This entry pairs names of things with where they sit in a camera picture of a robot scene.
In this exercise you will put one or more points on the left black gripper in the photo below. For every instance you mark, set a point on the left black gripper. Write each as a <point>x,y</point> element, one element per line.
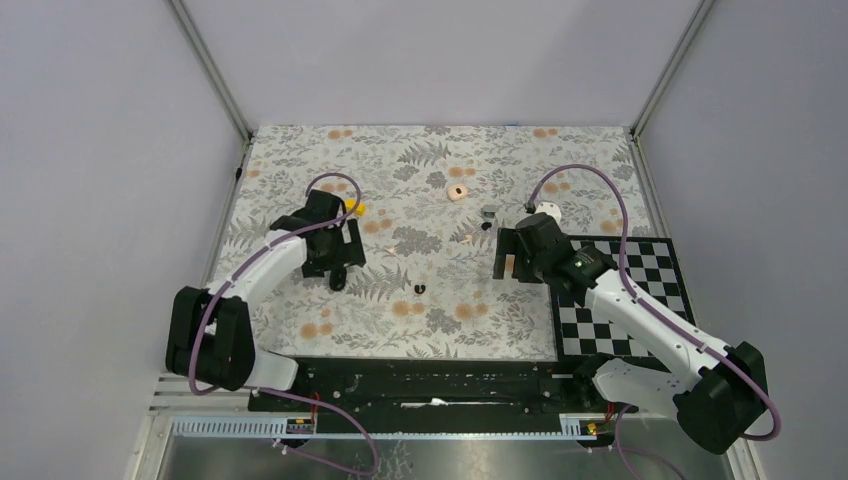
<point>349,253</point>

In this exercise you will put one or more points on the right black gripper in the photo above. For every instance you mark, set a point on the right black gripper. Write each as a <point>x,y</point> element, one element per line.
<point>509,243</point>

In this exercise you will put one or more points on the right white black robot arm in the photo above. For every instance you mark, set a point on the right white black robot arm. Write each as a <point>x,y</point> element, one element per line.
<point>714,391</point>

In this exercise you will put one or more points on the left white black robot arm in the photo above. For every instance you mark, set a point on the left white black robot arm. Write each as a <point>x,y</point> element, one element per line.
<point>210,334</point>

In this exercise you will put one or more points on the small grey metal block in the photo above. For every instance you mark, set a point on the small grey metal block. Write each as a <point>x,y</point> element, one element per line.
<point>489,212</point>

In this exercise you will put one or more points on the yellow small object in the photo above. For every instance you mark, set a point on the yellow small object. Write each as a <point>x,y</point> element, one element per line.
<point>358,208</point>

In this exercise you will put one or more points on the pink round small object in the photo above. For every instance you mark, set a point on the pink round small object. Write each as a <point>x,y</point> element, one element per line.
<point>457,192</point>

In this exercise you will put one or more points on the floral patterned table mat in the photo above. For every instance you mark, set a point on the floral patterned table mat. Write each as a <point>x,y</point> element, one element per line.
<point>414,235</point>

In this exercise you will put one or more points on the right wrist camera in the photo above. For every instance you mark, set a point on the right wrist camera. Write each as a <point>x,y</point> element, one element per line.
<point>551,209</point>

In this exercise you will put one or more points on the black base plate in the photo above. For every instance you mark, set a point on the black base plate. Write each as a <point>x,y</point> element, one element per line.
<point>452,396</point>

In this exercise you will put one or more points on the right aluminium frame post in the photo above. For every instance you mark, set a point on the right aluminium frame post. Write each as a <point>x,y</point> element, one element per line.
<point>683,45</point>

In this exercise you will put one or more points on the aluminium frame post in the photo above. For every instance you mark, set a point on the aluminium frame post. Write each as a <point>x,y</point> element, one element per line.
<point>683,45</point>
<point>213,74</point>

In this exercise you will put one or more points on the left aluminium frame post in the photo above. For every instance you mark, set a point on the left aluminium frame post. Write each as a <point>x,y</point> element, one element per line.
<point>213,74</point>

